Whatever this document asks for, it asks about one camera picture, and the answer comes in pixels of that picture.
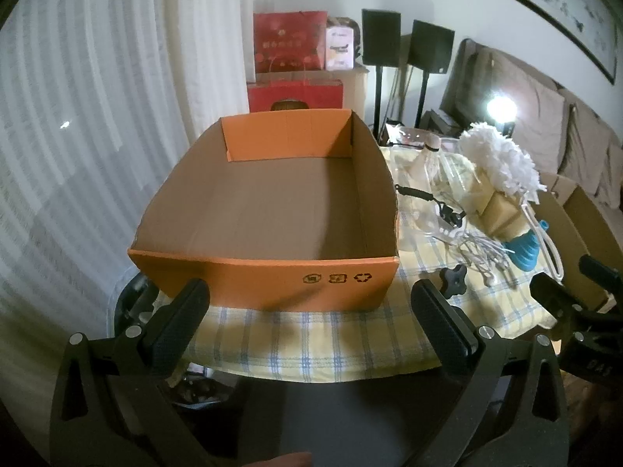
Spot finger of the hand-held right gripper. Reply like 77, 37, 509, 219
579, 254, 623, 298
530, 274, 591, 332

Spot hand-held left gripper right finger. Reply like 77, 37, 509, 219
410, 279, 571, 467

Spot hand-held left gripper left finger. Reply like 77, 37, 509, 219
49, 278, 229, 467

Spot orange cardboard box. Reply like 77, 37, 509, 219
127, 109, 401, 312

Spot white fluffy mop head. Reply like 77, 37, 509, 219
458, 124, 549, 204

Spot black star knob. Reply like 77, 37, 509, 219
436, 265, 468, 298

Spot large open cardboard box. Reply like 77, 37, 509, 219
533, 172, 623, 313

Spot blue collapsible funnel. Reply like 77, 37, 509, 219
503, 221, 551, 274

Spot small brown cardboard box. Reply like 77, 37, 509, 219
467, 168, 529, 242

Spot yellow checked tablecloth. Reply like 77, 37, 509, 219
156, 141, 556, 383

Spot clear plastic packaging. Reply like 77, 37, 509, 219
384, 125, 469, 254

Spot brown sofa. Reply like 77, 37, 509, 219
439, 38, 623, 235

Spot bright lamp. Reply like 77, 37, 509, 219
484, 92, 518, 133

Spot black speaker stand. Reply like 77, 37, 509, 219
372, 65, 386, 128
414, 71, 432, 130

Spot white sheer curtain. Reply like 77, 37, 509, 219
0, 0, 255, 400

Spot plain brown cardboard box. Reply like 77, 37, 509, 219
341, 65, 371, 123

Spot red printed box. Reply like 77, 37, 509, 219
246, 70, 345, 114

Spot black speaker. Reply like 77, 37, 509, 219
408, 19, 456, 75
361, 9, 402, 67

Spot red gift box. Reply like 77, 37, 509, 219
253, 11, 328, 75

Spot pink and white box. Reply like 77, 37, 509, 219
325, 17, 361, 72

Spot white rope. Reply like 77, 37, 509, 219
523, 204, 566, 284

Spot white earphone cables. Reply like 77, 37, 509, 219
428, 230, 513, 289

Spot black lanyard strap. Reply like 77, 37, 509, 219
394, 183, 468, 227

